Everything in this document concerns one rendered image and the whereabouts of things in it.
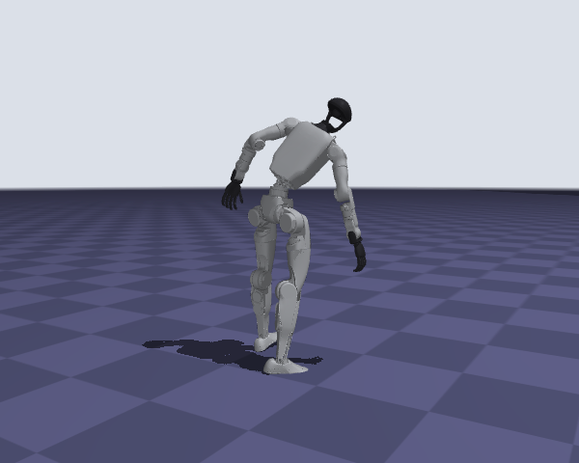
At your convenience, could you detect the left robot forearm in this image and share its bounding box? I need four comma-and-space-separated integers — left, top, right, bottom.
234, 138, 256, 180

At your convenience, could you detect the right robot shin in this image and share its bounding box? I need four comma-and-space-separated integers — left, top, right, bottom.
275, 283, 301, 364

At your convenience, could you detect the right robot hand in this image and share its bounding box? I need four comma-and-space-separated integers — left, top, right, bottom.
348, 231, 367, 272

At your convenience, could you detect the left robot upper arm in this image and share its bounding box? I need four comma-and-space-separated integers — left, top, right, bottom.
248, 118, 301, 151

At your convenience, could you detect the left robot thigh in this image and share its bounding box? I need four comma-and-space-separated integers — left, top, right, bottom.
248, 205, 277, 289

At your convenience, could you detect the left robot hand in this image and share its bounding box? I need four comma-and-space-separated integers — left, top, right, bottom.
222, 170, 243, 210

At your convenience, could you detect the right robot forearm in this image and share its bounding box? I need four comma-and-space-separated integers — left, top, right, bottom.
340, 186, 361, 240

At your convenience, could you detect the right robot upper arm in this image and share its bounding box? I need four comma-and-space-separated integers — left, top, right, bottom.
327, 142, 349, 203

